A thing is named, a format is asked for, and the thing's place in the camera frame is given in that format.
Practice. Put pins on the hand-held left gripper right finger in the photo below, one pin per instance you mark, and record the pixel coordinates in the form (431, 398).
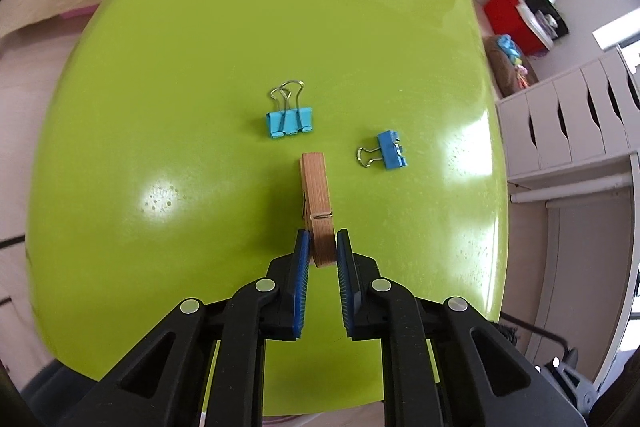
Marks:
(345, 277)

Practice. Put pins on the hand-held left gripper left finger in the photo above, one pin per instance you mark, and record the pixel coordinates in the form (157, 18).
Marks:
(301, 277)

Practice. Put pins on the wooden clothespin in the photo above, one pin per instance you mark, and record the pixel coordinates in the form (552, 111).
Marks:
(315, 187)

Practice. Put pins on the small blue binder clip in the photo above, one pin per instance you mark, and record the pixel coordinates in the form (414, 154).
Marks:
(392, 149)

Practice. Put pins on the large blue binder clip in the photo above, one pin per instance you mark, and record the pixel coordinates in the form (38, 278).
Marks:
(290, 123)

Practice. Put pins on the white desk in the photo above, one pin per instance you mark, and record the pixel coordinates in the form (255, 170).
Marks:
(575, 257)

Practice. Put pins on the brown pet bed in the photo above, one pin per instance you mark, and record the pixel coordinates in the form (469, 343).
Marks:
(502, 74)

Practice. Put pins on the white drawer unit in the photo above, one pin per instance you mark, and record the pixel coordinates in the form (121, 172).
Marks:
(550, 117)

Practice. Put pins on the blue pet toy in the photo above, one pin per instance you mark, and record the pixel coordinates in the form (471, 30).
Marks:
(507, 47)

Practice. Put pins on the red cooler box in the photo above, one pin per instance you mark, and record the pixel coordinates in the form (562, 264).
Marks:
(505, 17)

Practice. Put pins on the pink box under bed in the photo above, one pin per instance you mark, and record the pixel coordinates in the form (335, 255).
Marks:
(77, 12)

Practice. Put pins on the window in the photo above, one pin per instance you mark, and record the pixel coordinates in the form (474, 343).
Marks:
(617, 29)

